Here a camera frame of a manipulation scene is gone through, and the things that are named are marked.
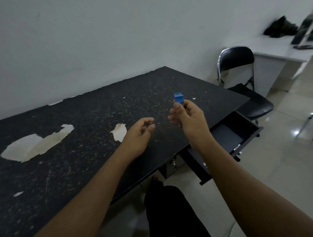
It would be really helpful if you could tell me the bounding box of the white desk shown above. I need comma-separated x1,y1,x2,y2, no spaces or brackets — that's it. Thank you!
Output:
224,34,313,98

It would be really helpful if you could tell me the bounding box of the black monitor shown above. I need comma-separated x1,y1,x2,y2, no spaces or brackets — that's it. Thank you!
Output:
291,12,313,45

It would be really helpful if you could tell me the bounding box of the person's left forearm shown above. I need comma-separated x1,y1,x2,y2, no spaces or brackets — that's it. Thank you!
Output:
34,143,147,237

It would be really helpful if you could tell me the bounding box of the open black desk drawer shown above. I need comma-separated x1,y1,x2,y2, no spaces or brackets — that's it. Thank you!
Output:
185,111,264,186

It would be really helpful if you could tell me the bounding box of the person's black trouser leg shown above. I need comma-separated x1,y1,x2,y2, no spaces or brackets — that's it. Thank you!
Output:
144,179,211,237

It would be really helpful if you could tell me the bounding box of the person's right hand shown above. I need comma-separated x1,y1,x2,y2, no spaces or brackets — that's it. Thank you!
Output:
168,99,214,148

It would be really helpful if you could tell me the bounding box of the grey under-desk cabinet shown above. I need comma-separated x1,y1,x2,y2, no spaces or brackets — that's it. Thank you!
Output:
158,151,189,180

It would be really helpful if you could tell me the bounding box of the black folding chair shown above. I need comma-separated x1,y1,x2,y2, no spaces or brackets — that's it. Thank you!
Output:
216,46,274,124

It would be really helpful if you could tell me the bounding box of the black bag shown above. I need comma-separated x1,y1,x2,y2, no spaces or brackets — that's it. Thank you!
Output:
263,16,299,38

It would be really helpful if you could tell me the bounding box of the person's right forearm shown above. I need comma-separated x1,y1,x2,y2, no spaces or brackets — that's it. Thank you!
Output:
193,139,313,237

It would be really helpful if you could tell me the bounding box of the person's left hand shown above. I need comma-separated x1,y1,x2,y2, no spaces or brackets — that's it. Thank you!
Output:
121,117,156,156

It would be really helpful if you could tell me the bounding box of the metal chair leg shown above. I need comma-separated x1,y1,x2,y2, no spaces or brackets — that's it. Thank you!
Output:
295,112,313,140

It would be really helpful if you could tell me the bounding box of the small blue plastic block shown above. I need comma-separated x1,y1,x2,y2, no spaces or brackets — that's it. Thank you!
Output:
174,92,184,107

